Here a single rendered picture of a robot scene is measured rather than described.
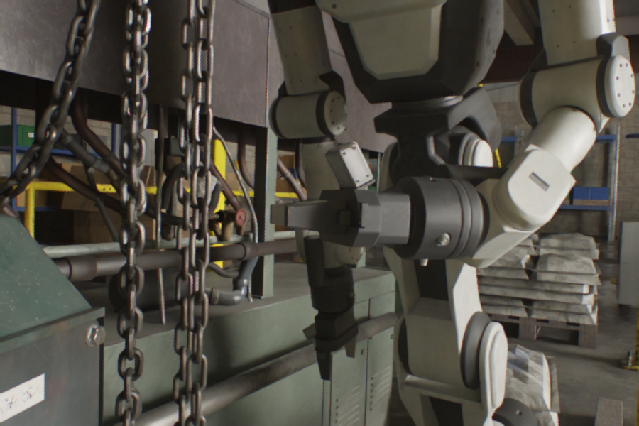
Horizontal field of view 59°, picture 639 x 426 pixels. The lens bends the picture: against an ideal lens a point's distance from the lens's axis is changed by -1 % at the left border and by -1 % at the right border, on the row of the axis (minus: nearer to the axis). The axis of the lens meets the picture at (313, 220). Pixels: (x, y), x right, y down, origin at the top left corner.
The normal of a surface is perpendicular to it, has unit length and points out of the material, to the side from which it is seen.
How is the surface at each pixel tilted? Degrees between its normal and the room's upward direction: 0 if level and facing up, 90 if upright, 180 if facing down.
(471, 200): 62
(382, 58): 113
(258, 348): 90
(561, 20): 106
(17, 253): 45
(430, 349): 102
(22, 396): 90
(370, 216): 90
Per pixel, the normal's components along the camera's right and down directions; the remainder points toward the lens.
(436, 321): -0.54, 0.45
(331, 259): -0.53, 0.22
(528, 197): 0.29, -0.47
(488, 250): 0.14, 0.88
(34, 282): 0.72, -0.68
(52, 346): 0.98, 0.04
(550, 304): -0.36, -0.43
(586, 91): -0.74, 0.17
